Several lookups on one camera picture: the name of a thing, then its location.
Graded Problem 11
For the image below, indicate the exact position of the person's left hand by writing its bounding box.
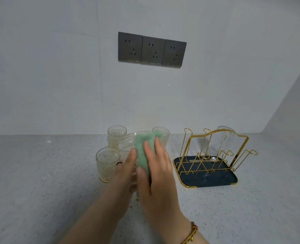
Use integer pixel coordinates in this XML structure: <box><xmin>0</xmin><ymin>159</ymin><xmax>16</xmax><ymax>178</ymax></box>
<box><xmin>103</xmin><ymin>148</ymin><xmax>138</xmax><ymax>209</ymax></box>

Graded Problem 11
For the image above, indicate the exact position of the gold wire cup rack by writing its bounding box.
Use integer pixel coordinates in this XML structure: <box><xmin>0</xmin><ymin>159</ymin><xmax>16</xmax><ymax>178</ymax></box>
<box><xmin>173</xmin><ymin>128</ymin><xmax>258</xmax><ymax>189</ymax></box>

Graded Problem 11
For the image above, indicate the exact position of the person's left forearm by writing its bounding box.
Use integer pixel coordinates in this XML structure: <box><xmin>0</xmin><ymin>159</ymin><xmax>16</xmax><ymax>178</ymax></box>
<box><xmin>58</xmin><ymin>200</ymin><xmax>133</xmax><ymax>244</ymax></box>

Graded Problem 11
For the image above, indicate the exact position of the person's right forearm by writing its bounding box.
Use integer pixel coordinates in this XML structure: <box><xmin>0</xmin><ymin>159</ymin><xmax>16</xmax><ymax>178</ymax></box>
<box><xmin>193</xmin><ymin>232</ymin><xmax>209</xmax><ymax>244</ymax></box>

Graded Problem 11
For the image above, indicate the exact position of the cluster of embossed glasses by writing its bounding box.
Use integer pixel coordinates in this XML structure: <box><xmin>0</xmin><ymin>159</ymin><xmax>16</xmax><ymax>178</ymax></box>
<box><xmin>96</xmin><ymin>125</ymin><xmax>170</xmax><ymax>183</ymax></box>

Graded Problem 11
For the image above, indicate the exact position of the person's right hand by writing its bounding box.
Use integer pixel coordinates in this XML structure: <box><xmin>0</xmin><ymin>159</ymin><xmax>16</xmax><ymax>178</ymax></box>
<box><xmin>136</xmin><ymin>136</ymin><xmax>190</xmax><ymax>238</ymax></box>

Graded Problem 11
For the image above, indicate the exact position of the single embossed clear glass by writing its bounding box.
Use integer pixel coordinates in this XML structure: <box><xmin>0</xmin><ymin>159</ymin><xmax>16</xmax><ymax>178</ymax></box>
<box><xmin>208</xmin><ymin>125</ymin><xmax>235</xmax><ymax>157</ymax></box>
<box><xmin>117</xmin><ymin>131</ymin><xmax>150</xmax><ymax>194</ymax></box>

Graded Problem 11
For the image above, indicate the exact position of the grey wall socket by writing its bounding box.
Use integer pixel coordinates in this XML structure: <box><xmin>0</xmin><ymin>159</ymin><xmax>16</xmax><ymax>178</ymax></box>
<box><xmin>140</xmin><ymin>36</ymin><xmax>166</xmax><ymax>66</ymax></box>
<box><xmin>162</xmin><ymin>39</ymin><xmax>187</xmax><ymax>68</ymax></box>
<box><xmin>118</xmin><ymin>32</ymin><xmax>143</xmax><ymax>63</ymax></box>

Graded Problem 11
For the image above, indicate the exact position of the gold bracelet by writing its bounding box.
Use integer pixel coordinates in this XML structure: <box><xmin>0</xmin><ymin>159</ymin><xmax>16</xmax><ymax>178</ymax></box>
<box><xmin>180</xmin><ymin>221</ymin><xmax>198</xmax><ymax>244</ymax></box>

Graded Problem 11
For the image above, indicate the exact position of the green cloth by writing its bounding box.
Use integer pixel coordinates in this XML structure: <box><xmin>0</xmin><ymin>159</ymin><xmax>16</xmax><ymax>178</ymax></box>
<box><xmin>134</xmin><ymin>132</ymin><xmax>163</xmax><ymax>201</ymax></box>

